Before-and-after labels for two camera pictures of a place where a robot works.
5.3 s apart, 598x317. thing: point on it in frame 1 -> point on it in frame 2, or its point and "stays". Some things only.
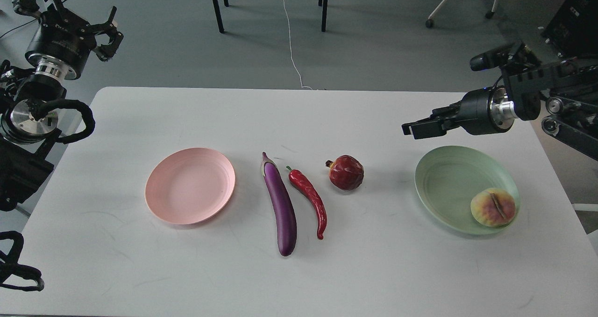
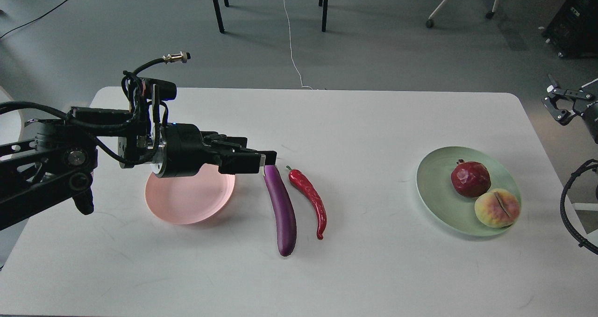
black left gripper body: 65,37 -> 180,149
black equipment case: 573,29 stays
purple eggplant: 287,230 stays
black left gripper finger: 27,3 -> 219,142
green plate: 447,177 stays
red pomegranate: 346,173 -> 471,179
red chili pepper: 299,180 stays
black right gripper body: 487,111 -> 590,116
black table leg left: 216,2 stays
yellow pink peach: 493,207 stays
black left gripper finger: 106,51 -> 239,163
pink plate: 189,185 stays
